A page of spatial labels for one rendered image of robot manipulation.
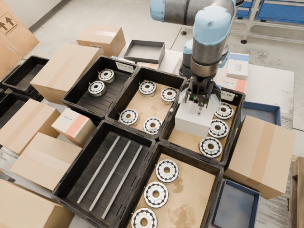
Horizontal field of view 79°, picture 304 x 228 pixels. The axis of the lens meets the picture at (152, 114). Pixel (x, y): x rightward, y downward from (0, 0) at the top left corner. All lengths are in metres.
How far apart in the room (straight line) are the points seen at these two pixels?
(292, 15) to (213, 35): 2.34
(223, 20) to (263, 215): 0.86
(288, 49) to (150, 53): 1.96
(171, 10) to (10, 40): 3.14
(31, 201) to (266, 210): 1.02
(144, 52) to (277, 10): 1.70
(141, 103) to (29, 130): 0.64
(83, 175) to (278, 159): 0.88
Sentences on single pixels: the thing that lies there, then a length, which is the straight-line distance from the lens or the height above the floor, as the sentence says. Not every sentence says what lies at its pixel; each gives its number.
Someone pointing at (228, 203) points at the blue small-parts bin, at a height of 0.70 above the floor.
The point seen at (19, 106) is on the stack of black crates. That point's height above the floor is 0.38.
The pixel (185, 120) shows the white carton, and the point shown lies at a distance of 0.64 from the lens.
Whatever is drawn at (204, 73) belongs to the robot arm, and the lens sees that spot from 0.51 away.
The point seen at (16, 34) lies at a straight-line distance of 3.59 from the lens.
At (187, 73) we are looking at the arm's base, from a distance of 1.24.
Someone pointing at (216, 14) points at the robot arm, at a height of 1.46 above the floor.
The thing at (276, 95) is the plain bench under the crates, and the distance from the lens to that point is 1.39.
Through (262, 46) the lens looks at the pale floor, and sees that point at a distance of 2.91.
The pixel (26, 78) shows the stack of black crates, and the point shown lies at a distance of 2.22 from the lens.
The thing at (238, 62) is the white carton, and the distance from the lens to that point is 1.38.
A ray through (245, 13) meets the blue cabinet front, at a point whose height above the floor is 0.37.
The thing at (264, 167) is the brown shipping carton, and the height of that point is 0.86.
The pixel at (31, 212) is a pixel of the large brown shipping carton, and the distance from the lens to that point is 0.98.
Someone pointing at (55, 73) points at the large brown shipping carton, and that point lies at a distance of 1.36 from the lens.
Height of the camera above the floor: 1.68
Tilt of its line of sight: 57 degrees down
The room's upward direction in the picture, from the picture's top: 12 degrees counter-clockwise
